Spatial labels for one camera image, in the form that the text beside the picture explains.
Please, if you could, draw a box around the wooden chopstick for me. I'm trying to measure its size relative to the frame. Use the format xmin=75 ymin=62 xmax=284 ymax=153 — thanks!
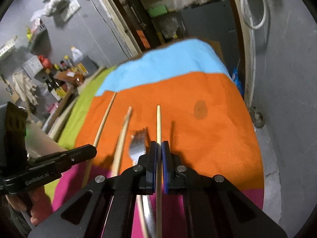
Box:
xmin=81 ymin=92 xmax=116 ymax=187
xmin=156 ymin=105 xmax=162 ymax=238
xmin=137 ymin=195 xmax=149 ymax=238
xmin=111 ymin=106 xmax=132 ymax=177

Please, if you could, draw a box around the steel fork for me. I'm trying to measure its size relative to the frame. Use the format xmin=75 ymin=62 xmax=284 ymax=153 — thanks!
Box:
xmin=129 ymin=128 xmax=156 ymax=237

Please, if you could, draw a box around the person's left hand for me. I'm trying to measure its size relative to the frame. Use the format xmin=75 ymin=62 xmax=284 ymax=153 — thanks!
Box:
xmin=5 ymin=186 xmax=53 ymax=226

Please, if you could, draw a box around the hanging beige towel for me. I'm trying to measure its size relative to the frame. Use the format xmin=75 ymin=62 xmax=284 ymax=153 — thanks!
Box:
xmin=12 ymin=73 xmax=38 ymax=106

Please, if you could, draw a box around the dark soy sauce bottle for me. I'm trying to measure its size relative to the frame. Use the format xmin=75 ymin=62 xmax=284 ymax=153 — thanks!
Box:
xmin=45 ymin=69 xmax=67 ymax=102

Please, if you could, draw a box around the red plastic bag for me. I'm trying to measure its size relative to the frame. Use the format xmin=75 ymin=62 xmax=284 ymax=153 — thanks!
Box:
xmin=38 ymin=55 xmax=53 ymax=70

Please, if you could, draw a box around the multicolour patchwork cloth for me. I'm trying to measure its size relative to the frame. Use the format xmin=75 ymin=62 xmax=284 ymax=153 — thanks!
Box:
xmin=44 ymin=38 xmax=265 ymax=238

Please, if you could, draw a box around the large oil jug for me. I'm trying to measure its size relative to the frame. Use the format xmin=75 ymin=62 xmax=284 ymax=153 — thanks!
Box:
xmin=70 ymin=46 xmax=98 ymax=77

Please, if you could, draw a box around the hanging plastic bag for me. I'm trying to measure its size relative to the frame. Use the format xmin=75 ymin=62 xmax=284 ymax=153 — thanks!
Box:
xmin=30 ymin=0 xmax=70 ymax=22

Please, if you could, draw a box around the dark grey cabinet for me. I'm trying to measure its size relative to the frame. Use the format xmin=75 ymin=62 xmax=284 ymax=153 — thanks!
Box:
xmin=180 ymin=0 xmax=240 ymax=67

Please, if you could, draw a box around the white wall box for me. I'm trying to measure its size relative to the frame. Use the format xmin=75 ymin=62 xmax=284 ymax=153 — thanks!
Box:
xmin=23 ymin=55 xmax=44 ymax=77

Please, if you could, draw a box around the white wall basket shelf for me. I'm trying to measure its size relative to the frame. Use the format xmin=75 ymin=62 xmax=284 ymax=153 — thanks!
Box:
xmin=0 ymin=36 xmax=18 ymax=59

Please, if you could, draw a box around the grey wall rack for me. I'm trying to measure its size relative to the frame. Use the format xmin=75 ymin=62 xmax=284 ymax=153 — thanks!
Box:
xmin=26 ymin=17 xmax=47 ymax=53

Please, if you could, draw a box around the wall socket panel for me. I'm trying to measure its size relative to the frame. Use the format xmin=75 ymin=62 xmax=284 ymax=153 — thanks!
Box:
xmin=61 ymin=0 xmax=81 ymax=23

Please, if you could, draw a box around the white shower hose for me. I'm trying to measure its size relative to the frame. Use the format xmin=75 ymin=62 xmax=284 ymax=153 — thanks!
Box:
xmin=239 ymin=0 xmax=269 ymax=30

